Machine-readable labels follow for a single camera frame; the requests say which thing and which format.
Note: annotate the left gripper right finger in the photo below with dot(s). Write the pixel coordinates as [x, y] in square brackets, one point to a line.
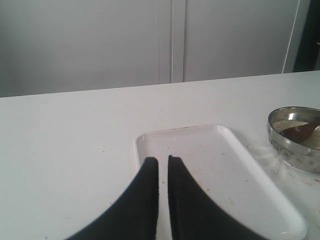
[193, 215]

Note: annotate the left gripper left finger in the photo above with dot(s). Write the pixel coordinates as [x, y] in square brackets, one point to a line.
[134, 215]

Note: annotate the brown wooden spoon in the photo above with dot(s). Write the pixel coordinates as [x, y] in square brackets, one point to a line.
[299, 134]

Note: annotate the steel bowl with rice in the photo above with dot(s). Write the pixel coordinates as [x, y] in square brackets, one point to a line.
[304, 156]

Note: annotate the white rectangular plastic tray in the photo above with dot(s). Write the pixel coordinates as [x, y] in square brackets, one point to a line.
[229, 175]

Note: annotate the white cabinet doors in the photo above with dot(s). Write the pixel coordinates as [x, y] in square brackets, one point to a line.
[50, 46]

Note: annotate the black vertical post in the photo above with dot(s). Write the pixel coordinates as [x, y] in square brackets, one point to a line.
[308, 53]

